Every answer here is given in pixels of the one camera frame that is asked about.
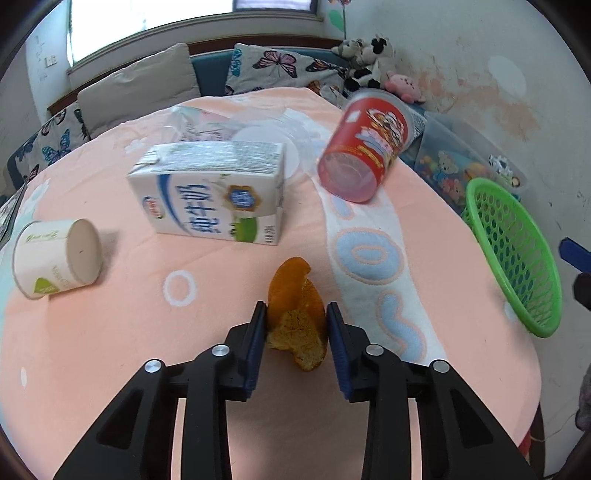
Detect beige cushion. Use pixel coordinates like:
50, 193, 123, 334
77, 43, 200, 138

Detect colourful pinwheel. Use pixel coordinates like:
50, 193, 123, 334
329, 0, 351, 7

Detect pink blanket tablecloth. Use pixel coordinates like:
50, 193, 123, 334
1, 88, 541, 479

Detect pink plush toy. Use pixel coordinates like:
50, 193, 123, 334
384, 72, 426, 104

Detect butterfly pillow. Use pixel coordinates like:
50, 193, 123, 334
3, 101, 90, 192
224, 43, 348, 109

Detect clear plastic toy bin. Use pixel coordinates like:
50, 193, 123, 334
401, 108, 528, 214

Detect butterfly pillow left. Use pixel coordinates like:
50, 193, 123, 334
3, 101, 90, 192

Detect butterfly pillow right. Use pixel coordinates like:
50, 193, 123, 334
224, 43, 348, 109

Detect white paper cup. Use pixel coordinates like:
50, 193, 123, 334
12, 219, 103, 300

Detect cow plush toy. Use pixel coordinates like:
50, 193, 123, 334
331, 35, 394, 93

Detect blue sofa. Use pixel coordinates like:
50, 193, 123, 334
0, 45, 417, 195

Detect white blue milk carton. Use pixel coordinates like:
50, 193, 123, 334
126, 141, 284, 246

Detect green plastic basket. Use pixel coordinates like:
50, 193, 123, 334
462, 178, 562, 338

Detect clear plastic bag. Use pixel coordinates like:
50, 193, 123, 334
163, 106, 329, 179

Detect picture book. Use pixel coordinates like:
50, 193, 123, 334
0, 184, 27, 248

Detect white plastic ring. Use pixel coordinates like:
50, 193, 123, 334
162, 269, 198, 308

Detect orange peel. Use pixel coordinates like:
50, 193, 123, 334
266, 257, 328, 372

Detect red instant noodle cup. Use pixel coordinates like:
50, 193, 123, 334
318, 89, 415, 203

